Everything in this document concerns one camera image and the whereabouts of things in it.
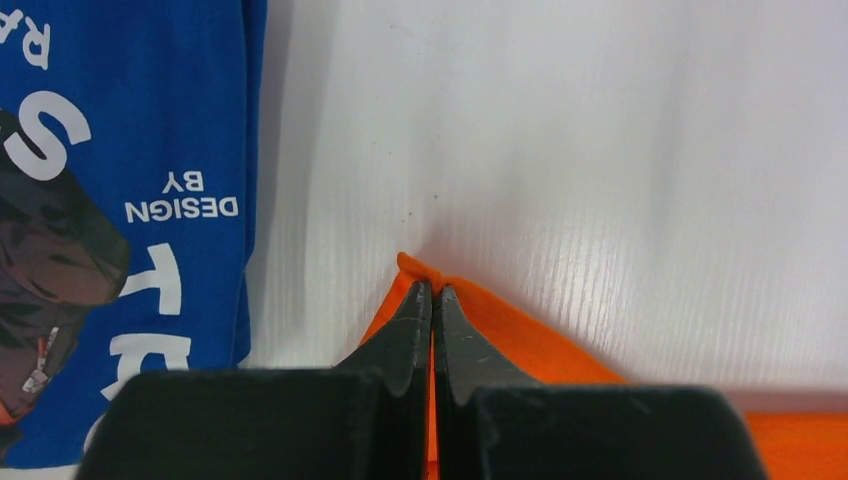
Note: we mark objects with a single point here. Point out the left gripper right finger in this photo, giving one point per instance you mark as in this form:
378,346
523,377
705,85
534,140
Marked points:
495,421

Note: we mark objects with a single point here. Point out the orange t-shirt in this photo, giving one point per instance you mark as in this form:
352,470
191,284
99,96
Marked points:
792,445

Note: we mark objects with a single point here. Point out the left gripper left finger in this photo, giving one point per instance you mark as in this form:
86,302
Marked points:
365,418

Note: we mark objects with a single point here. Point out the blue folded printed t-shirt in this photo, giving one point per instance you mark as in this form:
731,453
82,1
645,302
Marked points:
129,144

